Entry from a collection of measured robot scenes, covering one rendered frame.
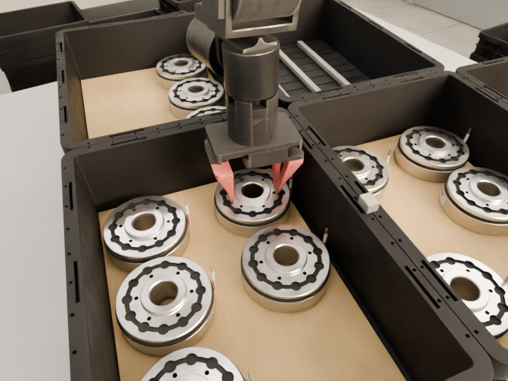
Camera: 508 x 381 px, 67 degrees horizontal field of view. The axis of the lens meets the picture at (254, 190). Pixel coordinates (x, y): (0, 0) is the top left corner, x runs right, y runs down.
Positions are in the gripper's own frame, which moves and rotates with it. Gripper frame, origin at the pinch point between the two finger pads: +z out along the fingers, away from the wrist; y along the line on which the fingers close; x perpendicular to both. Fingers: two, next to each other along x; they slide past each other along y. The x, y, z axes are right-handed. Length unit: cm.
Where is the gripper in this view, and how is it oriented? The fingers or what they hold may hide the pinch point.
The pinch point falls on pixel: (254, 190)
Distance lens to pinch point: 50.7
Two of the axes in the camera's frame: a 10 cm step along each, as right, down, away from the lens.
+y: -9.6, 2.0, -2.0
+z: 0.2, 7.4, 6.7
